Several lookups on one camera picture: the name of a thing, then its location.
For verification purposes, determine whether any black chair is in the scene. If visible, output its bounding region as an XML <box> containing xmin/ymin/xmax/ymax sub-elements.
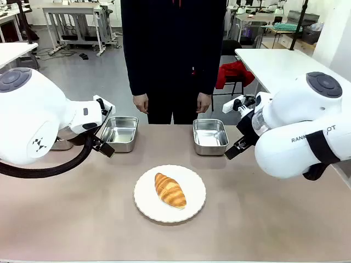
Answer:
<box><xmin>212</xmin><ymin>39</ymin><xmax>257</xmax><ymax>111</ymax></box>

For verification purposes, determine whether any person's left forearm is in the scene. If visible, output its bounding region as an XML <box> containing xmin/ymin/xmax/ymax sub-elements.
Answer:
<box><xmin>197</xmin><ymin>54</ymin><xmax>222</xmax><ymax>95</ymax></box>

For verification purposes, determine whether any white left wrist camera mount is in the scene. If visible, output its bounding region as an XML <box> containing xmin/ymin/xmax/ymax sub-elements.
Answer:
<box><xmin>93</xmin><ymin>94</ymin><xmax>116</xmax><ymax>116</ymax></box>

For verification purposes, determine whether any person's right forearm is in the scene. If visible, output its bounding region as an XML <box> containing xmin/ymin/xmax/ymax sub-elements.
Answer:
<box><xmin>128</xmin><ymin>54</ymin><xmax>149</xmax><ymax>96</ymax></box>

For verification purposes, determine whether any teal green tray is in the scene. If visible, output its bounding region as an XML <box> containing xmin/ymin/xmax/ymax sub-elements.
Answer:
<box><xmin>274</xmin><ymin>22</ymin><xmax>299</xmax><ymax>32</ymax></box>

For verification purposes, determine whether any rectangular steel container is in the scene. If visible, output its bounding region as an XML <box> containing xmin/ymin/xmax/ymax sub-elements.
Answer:
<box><xmin>50</xmin><ymin>136</ymin><xmax>75</xmax><ymax>151</ymax></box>
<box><xmin>97</xmin><ymin>116</ymin><xmax>139</xmax><ymax>153</ymax></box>
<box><xmin>193</xmin><ymin>118</ymin><xmax>230</xmax><ymax>156</ymax></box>

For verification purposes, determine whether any black arm strap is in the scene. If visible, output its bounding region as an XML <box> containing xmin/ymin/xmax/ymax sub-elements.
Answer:
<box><xmin>305</xmin><ymin>130</ymin><xmax>341</xmax><ymax>165</ymax></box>

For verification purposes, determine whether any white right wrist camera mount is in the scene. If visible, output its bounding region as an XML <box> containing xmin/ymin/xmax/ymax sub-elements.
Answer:
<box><xmin>222</xmin><ymin>95</ymin><xmax>256</xmax><ymax>113</ymax></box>

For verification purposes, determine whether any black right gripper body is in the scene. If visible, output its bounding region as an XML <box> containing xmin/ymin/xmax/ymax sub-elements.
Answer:
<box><xmin>236</xmin><ymin>108</ymin><xmax>260</xmax><ymax>145</ymax></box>

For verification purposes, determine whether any grey workshop desk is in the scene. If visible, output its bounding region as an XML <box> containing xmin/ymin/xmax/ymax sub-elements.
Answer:
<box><xmin>42</xmin><ymin>5</ymin><xmax>106</xmax><ymax>57</ymax></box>

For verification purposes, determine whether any person's right hand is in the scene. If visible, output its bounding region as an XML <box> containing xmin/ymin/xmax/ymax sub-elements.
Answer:
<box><xmin>133</xmin><ymin>94</ymin><xmax>150</xmax><ymax>115</ymax></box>

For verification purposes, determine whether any person in dark clothes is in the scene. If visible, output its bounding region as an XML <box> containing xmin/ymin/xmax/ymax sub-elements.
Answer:
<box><xmin>120</xmin><ymin>0</ymin><xmax>227</xmax><ymax>125</ymax></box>

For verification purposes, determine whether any golden brown croissant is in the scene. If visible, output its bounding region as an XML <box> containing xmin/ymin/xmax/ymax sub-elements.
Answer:
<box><xmin>154</xmin><ymin>172</ymin><xmax>188</xmax><ymax>210</ymax></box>

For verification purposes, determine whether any black tripod pole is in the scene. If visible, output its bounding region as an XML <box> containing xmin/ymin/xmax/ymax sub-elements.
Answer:
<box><xmin>290</xmin><ymin>0</ymin><xmax>309</xmax><ymax>52</ymax></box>

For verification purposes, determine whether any white scalloped round plate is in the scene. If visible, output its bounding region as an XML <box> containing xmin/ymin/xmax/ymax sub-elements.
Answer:
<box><xmin>133</xmin><ymin>164</ymin><xmax>207</xmax><ymax>224</ymax></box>

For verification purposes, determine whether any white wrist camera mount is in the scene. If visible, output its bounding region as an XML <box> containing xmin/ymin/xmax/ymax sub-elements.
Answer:
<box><xmin>222</xmin><ymin>95</ymin><xmax>256</xmax><ymax>113</ymax></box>
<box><xmin>93</xmin><ymin>94</ymin><xmax>116</xmax><ymax>116</ymax></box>

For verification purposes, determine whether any black braided cable hose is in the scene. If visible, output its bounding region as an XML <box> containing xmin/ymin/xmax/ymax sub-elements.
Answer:
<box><xmin>0</xmin><ymin>134</ymin><xmax>95</xmax><ymax>179</ymax></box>

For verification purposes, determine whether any grey storage crate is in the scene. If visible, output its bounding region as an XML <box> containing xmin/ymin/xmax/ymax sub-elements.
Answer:
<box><xmin>302</xmin><ymin>23</ymin><xmax>321</xmax><ymax>45</ymax></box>

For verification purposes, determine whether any large white side table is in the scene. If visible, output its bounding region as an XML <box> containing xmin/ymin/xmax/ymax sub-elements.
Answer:
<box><xmin>235</xmin><ymin>48</ymin><xmax>351</xmax><ymax>95</ymax></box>

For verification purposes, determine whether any red cloth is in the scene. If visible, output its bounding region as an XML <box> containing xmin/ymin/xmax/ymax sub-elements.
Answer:
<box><xmin>215</xmin><ymin>61</ymin><xmax>256</xmax><ymax>90</ymax></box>

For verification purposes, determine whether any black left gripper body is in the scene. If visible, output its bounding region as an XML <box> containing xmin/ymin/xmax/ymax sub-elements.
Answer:
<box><xmin>92</xmin><ymin>106</ymin><xmax>114</xmax><ymax>148</ymax></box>

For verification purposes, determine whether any white power strip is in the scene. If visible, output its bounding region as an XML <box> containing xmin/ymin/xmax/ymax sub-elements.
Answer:
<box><xmin>41</xmin><ymin>45</ymin><xmax>63</xmax><ymax>55</ymax></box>

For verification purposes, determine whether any person's left hand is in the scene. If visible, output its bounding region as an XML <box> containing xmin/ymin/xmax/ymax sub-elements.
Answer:
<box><xmin>195</xmin><ymin>92</ymin><xmax>212</xmax><ymax>114</ymax></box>

